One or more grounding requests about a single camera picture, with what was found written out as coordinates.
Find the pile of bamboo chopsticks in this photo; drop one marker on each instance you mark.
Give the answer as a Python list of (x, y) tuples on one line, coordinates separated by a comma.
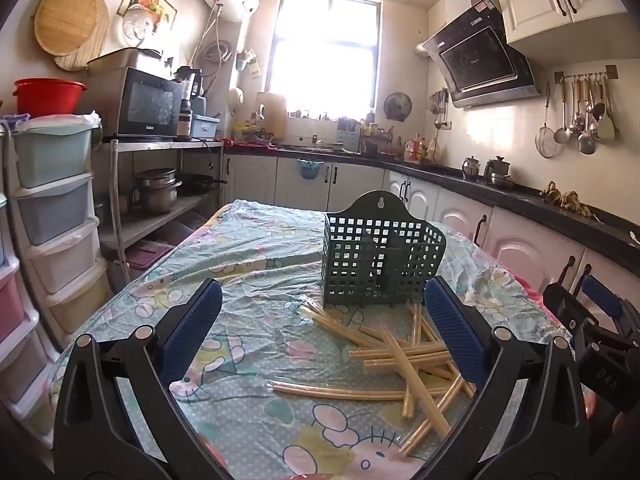
[(400, 360)]

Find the stacked steel pots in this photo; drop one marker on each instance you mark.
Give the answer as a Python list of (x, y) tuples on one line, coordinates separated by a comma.
[(157, 192)]

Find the kitchen window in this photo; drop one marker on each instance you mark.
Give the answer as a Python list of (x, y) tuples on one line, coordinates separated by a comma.
[(325, 60)]

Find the ginger roots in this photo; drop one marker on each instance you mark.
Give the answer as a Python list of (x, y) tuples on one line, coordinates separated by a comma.
[(565, 200)]

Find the black dish rack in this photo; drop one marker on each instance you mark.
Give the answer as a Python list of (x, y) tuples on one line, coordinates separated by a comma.
[(377, 142)]

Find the black microwave oven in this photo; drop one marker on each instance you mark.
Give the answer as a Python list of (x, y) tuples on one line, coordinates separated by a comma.
[(150, 105)]

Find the steel bowl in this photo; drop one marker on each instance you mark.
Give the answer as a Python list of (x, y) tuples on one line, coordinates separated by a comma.
[(500, 180)]

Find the person's right hand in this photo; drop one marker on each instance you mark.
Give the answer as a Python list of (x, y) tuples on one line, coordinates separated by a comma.
[(592, 405)]

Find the woven bamboo mat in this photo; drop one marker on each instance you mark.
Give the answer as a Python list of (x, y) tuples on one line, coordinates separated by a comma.
[(97, 50)]

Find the steel teapot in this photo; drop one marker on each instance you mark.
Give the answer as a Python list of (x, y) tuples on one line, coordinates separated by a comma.
[(497, 167)]

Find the blue hanging bin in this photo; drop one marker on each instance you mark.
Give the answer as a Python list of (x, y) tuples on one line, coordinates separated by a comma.
[(310, 170)]

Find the red plastic basin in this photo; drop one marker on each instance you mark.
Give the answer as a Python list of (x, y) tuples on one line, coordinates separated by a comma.
[(47, 97)]

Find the black blender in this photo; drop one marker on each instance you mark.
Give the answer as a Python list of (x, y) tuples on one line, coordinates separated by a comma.
[(185, 120)]

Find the round bamboo sieve tray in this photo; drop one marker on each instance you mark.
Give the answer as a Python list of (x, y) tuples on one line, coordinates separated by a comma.
[(65, 15)]

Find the black range hood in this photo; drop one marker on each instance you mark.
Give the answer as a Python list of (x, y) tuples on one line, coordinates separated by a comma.
[(480, 55)]

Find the pink lidded storage box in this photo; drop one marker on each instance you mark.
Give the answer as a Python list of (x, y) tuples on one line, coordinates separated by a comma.
[(147, 260)]

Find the steel ladle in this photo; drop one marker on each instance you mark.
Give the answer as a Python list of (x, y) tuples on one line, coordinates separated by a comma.
[(561, 135)]

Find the white base cabinets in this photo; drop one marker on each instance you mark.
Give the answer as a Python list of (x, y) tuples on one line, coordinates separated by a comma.
[(350, 180)]

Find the metal shelf rack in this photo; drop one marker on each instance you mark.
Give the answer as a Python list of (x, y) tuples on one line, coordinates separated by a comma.
[(165, 146)]

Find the blue plastic box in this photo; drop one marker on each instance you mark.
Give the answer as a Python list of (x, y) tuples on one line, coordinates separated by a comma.
[(206, 127)]

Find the green spatula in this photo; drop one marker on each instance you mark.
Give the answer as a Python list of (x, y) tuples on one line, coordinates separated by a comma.
[(607, 127)]

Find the black frying pan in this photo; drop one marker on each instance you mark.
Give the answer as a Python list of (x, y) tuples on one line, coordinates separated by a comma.
[(200, 184)]

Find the pink drawer tower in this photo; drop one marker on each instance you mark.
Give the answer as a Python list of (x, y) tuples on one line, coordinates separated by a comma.
[(10, 305)]

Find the utensil hook rail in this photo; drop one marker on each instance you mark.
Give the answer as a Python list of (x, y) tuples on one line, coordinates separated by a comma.
[(585, 76)]

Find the green plastic utensil basket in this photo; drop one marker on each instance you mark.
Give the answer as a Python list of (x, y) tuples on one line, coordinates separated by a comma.
[(365, 212)]

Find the white wall cabinet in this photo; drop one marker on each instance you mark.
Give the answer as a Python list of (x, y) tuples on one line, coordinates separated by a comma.
[(540, 0)]

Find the black kitchen countertop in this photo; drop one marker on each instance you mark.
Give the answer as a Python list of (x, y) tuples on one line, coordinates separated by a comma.
[(525, 202)]

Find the teal knife block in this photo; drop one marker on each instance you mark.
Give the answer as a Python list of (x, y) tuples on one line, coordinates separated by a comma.
[(347, 137)]

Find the pastel plastic drawer tower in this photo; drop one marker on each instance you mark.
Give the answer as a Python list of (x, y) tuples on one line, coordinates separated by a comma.
[(55, 200)]

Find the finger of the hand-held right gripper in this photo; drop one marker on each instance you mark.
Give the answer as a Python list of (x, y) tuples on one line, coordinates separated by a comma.
[(605, 297), (570, 310)]

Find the small hanging kitchen tools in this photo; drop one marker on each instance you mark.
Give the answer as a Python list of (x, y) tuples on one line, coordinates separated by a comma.
[(439, 105)]

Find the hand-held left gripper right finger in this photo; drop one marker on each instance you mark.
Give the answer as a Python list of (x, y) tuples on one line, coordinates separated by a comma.
[(452, 330)]

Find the glass french press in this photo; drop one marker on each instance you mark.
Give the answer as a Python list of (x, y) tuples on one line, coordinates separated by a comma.
[(471, 169)]

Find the steel spoon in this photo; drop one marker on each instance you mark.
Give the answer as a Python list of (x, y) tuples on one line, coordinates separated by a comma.
[(577, 120)]

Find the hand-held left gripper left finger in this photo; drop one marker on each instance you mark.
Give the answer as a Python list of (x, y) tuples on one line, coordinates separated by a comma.
[(192, 330)]

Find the row of condiment bottles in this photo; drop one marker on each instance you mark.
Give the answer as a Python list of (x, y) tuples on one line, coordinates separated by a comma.
[(420, 150)]

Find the small wall fan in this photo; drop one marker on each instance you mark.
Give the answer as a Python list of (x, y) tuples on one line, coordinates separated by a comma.
[(398, 106)]

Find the black ladle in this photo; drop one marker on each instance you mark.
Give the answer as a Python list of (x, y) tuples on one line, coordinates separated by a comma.
[(598, 110)]

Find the cartoon print tablecloth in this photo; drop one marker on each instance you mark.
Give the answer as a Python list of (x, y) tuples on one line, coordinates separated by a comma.
[(240, 270)]

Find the steel slotted spatula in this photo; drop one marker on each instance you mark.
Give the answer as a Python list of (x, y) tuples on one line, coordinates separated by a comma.
[(587, 145)]

